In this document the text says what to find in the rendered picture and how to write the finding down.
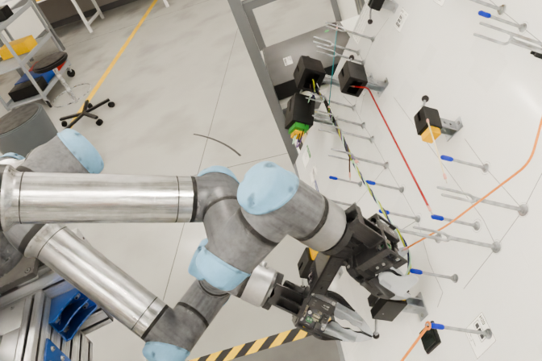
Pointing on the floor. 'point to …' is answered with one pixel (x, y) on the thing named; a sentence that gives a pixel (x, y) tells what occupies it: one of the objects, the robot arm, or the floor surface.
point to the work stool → (68, 89)
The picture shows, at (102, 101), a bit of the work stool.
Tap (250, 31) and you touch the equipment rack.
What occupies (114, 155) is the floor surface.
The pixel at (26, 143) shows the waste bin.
